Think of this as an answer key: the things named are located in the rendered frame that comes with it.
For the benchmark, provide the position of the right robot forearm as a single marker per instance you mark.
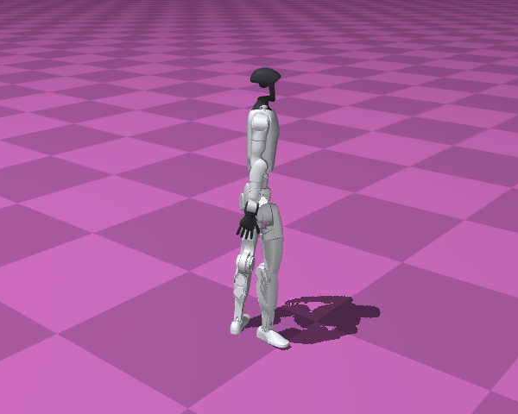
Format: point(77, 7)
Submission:
point(256, 179)

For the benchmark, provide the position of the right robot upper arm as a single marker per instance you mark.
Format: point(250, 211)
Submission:
point(259, 128)

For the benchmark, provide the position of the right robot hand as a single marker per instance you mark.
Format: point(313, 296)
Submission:
point(248, 222)

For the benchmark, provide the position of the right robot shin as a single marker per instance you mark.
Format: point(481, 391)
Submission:
point(267, 293)

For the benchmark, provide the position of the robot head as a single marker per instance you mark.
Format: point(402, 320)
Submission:
point(265, 77)

